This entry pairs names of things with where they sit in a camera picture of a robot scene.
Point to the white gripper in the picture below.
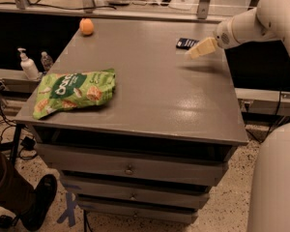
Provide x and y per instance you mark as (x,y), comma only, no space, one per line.
(222,36)

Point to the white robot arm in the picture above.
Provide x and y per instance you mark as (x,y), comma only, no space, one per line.
(269,206)

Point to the green rice chip bag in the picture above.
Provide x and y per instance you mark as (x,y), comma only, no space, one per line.
(61,92)

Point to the orange fruit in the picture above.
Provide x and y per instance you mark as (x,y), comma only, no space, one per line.
(86,26)

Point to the top grey drawer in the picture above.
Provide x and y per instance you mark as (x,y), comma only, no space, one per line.
(121,164)

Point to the grey drawer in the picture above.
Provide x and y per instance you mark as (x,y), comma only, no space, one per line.
(138,211)
(106,190)
(121,164)

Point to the grey drawer cabinet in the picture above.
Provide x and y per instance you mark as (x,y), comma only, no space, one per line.
(163,105)

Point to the clear plastic water bottle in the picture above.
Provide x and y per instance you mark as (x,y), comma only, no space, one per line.
(46,60)

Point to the white pump soap bottle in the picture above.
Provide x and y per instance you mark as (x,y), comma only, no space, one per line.
(28,65)

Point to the middle grey drawer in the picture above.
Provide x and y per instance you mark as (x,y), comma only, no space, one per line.
(106,190)

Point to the bottom grey drawer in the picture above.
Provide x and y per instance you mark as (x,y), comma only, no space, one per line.
(138,211)

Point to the black shoe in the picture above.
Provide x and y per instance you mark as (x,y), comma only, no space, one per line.
(45,193)

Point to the brown trouser leg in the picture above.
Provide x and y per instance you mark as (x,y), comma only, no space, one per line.
(16,194)

